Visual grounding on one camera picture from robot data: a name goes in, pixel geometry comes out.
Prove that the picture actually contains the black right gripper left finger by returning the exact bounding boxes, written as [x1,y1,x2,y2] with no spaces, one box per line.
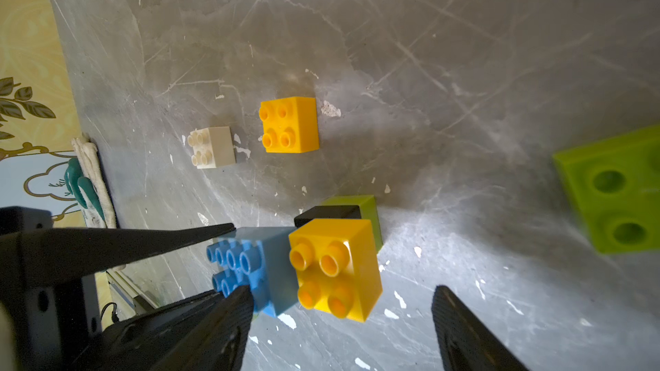
[151,286,254,370]

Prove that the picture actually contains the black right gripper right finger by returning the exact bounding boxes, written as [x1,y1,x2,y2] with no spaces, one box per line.
[431,285,527,371]

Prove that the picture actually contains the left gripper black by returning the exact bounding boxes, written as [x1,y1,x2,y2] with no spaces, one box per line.
[1,206,235,370]

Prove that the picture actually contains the blue lego brick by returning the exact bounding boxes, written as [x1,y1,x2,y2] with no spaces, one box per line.
[206,227,298,318]

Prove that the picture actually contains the yellow lego brick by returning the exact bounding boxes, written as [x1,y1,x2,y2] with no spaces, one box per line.
[289,218,383,323]
[259,96,320,154]

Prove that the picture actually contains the green lego brick studs up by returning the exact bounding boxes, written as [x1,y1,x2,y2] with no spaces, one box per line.
[321,195,383,252]

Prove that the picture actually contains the black lego brick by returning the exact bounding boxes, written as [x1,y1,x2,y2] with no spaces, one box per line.
[294,204,362,228]

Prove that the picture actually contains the white lego brick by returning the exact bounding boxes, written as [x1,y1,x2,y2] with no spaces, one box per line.
[187,126,237,169]

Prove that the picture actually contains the flat green lego plate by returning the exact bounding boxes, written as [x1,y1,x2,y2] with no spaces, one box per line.
[553,125,659,254]

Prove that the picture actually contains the yellow lego brick on table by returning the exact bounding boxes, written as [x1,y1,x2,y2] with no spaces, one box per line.
[259,96,320,154]

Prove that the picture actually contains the work gloves at wall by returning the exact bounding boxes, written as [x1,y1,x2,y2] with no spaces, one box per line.
[65,134,118,228]

